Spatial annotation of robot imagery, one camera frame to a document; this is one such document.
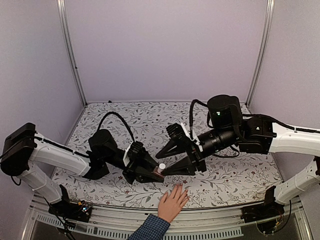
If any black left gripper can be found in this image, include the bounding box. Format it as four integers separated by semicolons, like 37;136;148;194
102;146;166;185

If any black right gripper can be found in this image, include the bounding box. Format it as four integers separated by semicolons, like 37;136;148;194
154;127;239;177

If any pink nail polish bottle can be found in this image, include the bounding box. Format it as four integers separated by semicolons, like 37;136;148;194
152;166;165;179

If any white nail polish brush cap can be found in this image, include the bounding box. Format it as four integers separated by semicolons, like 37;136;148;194
158;163;166;173

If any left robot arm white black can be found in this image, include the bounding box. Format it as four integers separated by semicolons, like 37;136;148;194
0;122;164;217

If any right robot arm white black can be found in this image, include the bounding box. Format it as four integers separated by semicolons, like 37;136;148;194
156;94;320;218

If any blue checked sleeve forearm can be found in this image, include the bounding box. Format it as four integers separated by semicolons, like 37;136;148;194
128;214;171;240

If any person's bare hand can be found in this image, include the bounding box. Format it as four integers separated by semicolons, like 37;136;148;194
157;184;189;223

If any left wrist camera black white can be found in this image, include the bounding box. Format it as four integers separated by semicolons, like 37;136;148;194
122;141;147;167

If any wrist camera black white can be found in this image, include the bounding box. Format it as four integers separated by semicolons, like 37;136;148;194
122;141;147;167
166;123;203;152

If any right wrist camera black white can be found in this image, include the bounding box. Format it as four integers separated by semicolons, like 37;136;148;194
166;123;203;152

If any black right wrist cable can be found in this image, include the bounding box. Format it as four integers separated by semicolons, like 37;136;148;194
189;99;210;141

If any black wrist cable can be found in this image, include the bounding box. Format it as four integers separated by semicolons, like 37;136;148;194
98;111;136;146
189;99;210;141

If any front aluminium rail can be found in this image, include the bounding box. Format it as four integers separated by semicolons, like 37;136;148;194
22;197;315;240

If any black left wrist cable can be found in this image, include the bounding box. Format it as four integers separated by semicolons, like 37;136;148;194
98;111;136;146

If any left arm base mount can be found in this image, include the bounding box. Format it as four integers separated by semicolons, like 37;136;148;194
49;184;93;223

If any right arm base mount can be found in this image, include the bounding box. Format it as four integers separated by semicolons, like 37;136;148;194
240;186;285;235

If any right aluminium frame post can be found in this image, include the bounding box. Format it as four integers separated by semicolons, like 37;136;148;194
245;0;275;108

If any aluminium frame post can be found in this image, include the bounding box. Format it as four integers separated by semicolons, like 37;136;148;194
56;0;88;107
245;0;275;108

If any left aluminium frame post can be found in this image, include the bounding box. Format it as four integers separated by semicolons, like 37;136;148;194
56;0;88;107

